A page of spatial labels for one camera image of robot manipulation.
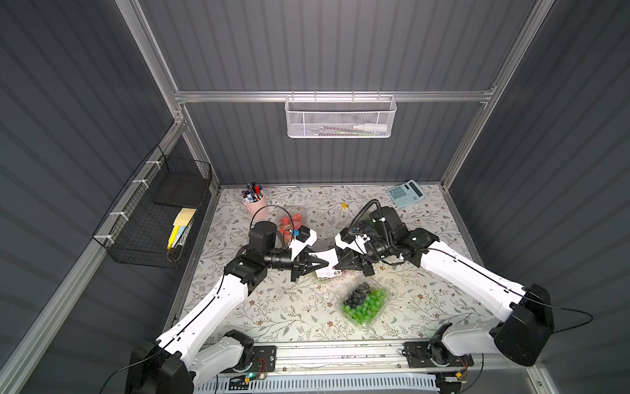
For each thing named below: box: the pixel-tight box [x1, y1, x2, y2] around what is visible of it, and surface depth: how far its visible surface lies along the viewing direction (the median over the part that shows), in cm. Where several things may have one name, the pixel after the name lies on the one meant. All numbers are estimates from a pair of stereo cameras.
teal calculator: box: [387, 178, 426, 209], surface depth 117 cm
